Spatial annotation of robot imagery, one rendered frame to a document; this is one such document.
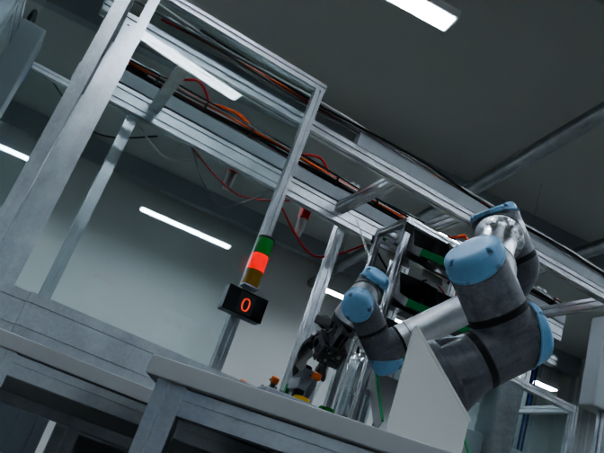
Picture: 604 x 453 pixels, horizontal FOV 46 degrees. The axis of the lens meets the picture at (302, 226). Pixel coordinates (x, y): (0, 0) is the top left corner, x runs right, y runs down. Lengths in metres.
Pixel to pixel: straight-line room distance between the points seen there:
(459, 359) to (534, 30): 6.19
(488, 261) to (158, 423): 0.65
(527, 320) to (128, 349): 0.82
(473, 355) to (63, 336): 0.82
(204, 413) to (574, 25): 6.49
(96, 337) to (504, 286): 0.83
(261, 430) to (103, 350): 0.58
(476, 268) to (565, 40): 6.18
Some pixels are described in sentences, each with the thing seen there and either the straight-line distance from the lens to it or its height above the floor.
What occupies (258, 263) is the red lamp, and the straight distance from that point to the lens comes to 2.01.
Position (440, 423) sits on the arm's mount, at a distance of 1.29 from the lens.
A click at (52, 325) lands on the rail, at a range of 1.56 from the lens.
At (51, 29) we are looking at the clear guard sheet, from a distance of 1.73.
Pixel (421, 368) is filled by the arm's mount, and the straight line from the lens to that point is 1.30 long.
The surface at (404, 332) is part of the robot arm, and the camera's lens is 1.71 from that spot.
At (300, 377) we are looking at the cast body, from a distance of 1.89.
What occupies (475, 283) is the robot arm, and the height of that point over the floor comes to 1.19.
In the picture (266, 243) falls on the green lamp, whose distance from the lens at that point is 2.03.
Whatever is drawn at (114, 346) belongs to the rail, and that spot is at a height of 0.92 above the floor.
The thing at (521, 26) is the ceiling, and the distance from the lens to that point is 7.36.
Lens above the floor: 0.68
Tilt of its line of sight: 23 degrees up
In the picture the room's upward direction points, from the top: 19 degrees clockwise
